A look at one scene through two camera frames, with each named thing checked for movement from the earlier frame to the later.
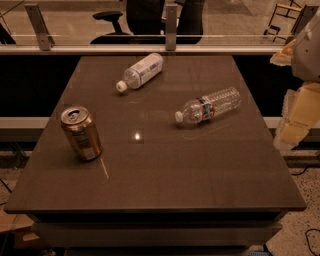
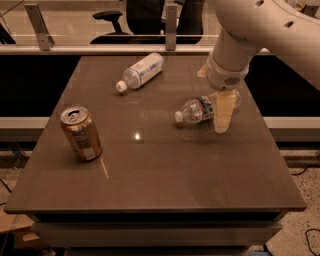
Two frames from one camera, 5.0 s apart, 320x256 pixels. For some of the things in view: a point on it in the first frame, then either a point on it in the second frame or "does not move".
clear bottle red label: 199,109 does not move
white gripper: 307,55 -> 224,77
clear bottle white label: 141,72 does not move
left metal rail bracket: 45,40 does not move
